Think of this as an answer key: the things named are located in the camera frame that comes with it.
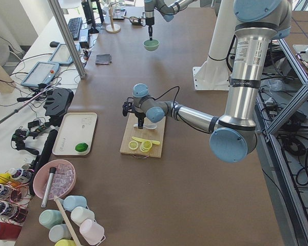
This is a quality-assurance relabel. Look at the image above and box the pink bowl with ice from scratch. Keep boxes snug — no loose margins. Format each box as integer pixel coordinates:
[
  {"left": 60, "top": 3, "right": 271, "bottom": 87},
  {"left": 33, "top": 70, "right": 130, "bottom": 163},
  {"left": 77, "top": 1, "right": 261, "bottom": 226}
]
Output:
[{"left": 33, "top": 159, "right": 76, "bottom": 200}]

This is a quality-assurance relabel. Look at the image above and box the blue pastel cup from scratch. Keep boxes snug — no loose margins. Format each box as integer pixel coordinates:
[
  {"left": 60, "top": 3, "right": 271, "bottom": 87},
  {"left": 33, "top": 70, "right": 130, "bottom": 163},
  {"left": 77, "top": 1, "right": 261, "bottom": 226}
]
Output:
[{"left": 63, "top": 195, "right": 87, "bottom": 212}]

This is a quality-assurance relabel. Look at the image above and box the green pastel cup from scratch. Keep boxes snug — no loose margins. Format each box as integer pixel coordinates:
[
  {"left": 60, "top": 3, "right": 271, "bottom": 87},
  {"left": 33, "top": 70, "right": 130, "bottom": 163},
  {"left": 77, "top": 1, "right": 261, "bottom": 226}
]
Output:
[{"left": 39, "top": 210, "right": 63, "bottom": 229}]

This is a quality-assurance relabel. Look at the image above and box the mint green bowl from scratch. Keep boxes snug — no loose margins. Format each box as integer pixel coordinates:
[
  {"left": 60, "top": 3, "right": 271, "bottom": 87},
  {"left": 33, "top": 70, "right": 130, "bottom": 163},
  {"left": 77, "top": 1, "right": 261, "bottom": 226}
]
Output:
[{"left": 143, "top": 39, "right": 160, "bottom": 51}]

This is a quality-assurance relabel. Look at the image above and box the teach pendant tablet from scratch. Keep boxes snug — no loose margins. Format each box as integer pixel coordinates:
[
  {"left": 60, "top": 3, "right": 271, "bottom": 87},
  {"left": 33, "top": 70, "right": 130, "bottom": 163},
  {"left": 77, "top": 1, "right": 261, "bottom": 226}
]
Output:
[
  {"left": 21, "top": 61, "right": 60, "bottom": 88},
  {"left": 49, "top": 44, "right": 73, "bottom": 66}
]

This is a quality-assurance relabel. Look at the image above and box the lemon slice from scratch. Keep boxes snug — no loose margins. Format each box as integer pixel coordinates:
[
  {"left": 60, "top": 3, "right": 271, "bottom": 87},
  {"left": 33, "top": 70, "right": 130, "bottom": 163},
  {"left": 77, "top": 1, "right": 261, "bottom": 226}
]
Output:
[
  {"left": 128, "top": 140, "right": 139, "bottom": 150},
  {"left": 140, "top": 140, "right": 152, "bottom": 153}
]

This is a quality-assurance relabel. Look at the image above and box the green lime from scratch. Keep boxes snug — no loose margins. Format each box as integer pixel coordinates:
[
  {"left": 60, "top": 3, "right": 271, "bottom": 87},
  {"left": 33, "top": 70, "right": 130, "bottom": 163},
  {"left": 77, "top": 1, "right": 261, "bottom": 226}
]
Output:
[{"left": 74, "top": 142, "right": 89, "bottom": 153}]

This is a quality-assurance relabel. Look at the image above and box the white pastel cup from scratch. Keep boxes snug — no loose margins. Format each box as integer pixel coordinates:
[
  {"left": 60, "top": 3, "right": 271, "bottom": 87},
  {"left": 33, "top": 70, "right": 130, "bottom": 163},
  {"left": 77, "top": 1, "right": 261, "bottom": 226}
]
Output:
[{"left": 70, "top": 207, "right": 95, "bottom": 226}]

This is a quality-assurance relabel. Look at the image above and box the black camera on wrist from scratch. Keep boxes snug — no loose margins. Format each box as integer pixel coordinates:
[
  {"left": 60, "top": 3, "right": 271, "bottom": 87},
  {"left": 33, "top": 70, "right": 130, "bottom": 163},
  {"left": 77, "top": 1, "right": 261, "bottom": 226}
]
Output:
[{"left": 122, "top": 97, "right": 134, "bottom": 117}]

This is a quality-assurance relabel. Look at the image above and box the yellow plastic knife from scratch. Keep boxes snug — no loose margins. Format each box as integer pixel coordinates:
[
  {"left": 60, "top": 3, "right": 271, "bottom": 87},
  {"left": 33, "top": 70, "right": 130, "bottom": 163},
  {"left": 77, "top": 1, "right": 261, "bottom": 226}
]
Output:
[{"left": 131, "top": 136, "right": 161, "bottom": 145}]

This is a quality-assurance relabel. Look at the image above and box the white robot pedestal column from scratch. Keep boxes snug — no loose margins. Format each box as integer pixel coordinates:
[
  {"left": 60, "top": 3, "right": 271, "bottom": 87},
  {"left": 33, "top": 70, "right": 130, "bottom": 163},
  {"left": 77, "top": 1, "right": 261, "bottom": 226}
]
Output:
[{"left": 193, "top": 0, "right": 236, "bottom": 90}]

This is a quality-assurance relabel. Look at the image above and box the metal muddler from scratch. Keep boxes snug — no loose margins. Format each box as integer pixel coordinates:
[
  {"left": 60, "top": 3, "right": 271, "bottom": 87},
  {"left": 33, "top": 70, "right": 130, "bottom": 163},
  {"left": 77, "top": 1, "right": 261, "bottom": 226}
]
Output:
[{"left": 41, "top": 167, "right": 56, "bottom": 209}]

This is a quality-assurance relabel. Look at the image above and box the white serving tray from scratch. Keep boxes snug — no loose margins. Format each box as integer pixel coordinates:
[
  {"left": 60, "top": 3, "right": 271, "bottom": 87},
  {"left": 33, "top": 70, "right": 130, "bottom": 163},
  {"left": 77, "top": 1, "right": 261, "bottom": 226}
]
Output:
[{"left": 52, "top": 112, "right": 98, "bottom": 156}]

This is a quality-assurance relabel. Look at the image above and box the wooden mug tree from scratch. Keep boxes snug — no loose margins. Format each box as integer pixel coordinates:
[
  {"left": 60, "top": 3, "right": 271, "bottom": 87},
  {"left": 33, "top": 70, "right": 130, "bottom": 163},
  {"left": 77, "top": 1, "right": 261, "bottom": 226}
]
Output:
[{"left": 105, "top": 2, "right": 121, "bottom": 33}]

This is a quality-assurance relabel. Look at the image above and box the dark grey folded cloth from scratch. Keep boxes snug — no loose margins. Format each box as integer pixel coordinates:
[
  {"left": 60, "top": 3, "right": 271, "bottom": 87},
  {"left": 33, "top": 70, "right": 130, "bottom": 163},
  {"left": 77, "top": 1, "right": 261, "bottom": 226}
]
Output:
[{"left": 95, "top": 54, "right": 112, "bottom": 65}]

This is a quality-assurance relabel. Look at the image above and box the black keyboard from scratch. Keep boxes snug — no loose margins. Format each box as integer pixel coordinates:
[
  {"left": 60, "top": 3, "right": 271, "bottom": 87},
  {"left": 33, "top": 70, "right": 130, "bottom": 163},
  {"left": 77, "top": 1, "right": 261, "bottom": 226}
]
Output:
[{"left": 67, "top": 17, "right": 82, "bottom": 40}]

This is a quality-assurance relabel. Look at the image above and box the yellow lemon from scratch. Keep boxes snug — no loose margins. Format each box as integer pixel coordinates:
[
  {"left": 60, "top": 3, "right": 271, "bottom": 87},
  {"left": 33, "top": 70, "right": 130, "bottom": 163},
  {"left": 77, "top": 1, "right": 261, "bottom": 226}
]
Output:
[{"left": 0, "top": 173, "right": 11, "bottom": 185}]

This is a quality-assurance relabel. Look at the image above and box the metal ice scoop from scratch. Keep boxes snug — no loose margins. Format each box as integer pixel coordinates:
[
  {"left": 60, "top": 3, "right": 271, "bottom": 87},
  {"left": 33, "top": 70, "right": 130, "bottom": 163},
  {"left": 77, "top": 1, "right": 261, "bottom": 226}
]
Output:
[{"left": 122, "top": 15, "right": 145, "bottom": 26}]

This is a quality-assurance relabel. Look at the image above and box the wooden cutting board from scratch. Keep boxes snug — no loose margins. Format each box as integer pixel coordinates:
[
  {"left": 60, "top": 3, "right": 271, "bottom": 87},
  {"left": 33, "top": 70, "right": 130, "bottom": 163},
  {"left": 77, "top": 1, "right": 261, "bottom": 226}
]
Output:
[{"left": 120, "top": 114, "right": 166, "bottom": 158}]

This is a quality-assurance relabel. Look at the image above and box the pink pastel cup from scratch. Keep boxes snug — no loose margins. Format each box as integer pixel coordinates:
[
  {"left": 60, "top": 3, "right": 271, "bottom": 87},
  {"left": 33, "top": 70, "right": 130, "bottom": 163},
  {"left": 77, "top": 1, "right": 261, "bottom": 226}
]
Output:
[{"left": 79, "top": 219, "right": 106, "bottom": 245}]

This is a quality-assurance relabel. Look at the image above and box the aluminium frame post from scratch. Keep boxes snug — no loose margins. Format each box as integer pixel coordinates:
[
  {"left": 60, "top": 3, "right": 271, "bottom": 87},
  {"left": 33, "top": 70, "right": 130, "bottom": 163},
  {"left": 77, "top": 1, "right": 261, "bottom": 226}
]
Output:
[{"left": 48, "top": 0, "right": 87, "bottom": 79}]

